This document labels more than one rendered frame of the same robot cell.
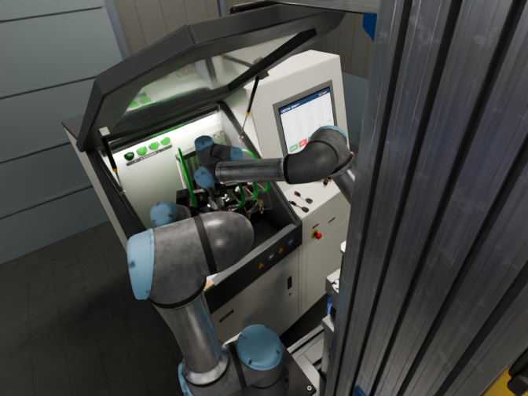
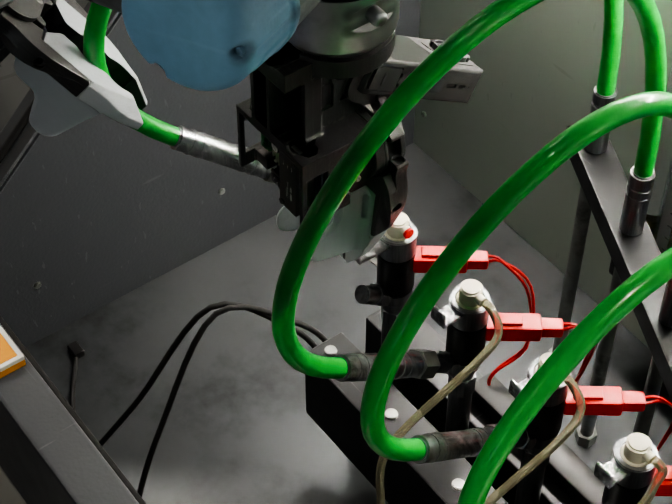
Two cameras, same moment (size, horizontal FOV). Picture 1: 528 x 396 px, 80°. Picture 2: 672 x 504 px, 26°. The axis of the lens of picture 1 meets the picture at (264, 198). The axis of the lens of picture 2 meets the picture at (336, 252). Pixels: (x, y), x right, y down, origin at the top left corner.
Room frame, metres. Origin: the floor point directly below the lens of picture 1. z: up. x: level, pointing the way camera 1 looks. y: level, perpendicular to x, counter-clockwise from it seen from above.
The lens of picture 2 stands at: (1.14, -0.47, 1.89)
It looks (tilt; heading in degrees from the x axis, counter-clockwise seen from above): 47 degrees down; 92
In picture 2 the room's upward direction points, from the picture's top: straight up
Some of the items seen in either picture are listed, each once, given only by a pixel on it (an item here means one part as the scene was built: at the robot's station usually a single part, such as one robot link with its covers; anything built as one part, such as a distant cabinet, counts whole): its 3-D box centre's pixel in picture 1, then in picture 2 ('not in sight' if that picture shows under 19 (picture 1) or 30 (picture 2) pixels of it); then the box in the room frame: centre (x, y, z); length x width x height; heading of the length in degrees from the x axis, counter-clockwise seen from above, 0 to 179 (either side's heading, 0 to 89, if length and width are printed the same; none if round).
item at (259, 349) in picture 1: (258, 354); not in sight; (0.40, 0.05, 1.20); 0.13 x 0.12 x 0.14; 108
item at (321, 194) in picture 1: (328, 181); not in sight; (1.48, -0.39, 0.96); 0.70 x 0.22 x 0.03; 129
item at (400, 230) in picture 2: not in sight; (398, 233); (1.15, 0.25, 1.13); 0.02 x 0.02 x 0.03
